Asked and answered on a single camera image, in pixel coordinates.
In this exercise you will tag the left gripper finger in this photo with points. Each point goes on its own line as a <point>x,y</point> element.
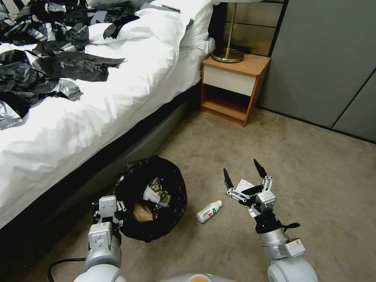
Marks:
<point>94,204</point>
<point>121,206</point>

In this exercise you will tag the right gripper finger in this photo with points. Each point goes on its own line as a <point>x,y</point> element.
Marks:
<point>226,180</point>
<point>259,169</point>

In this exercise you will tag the trash bin with black bag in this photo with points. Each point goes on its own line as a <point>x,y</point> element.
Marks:
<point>173,217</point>

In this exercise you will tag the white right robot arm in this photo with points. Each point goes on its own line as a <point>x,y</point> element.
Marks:
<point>289,258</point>

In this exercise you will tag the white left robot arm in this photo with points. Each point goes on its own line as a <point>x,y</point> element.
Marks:
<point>101,255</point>

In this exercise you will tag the crumpled white tissue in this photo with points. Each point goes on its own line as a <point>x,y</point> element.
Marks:
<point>243,185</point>

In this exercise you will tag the brown paper bag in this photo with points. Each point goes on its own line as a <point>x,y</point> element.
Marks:
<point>143,213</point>

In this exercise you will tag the white plastic bottle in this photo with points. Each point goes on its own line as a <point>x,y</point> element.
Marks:
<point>209,212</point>

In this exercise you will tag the crumpled gold and white wrapper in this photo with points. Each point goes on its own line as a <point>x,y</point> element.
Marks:
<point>156,192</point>

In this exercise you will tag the grey bed base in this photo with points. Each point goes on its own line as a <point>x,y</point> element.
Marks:
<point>123,152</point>

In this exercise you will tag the wooden nightstand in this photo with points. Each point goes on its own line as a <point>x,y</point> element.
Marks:
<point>235,88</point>

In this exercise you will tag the white robot front shell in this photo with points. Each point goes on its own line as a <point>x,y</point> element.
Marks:
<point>194,278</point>

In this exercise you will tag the white nightstand drawer front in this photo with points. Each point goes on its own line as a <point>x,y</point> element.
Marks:
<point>228,79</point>

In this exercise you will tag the white duvet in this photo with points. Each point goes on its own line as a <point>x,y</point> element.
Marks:
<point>111,97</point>

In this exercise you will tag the brass table lamp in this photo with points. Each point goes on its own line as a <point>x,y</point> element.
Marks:
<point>228,54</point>

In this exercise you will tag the grey plastic bag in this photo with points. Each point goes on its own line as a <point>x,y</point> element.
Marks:
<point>8,121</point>

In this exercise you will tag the crumpled black and grey bag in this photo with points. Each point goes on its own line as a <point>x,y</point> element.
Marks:
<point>26,85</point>

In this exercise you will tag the large flat black plastic bag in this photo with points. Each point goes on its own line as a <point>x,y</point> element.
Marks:
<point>73,64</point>

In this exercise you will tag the white pillow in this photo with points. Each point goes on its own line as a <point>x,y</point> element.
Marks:
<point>191,20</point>

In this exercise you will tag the black plastic bag strip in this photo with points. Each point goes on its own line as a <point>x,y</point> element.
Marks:
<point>116,28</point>

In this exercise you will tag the crumpled black plastic bag pile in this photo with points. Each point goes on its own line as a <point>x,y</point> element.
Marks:
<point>44,25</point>

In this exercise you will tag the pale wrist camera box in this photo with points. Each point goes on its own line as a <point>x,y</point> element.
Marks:
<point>107,207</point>
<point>266,200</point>

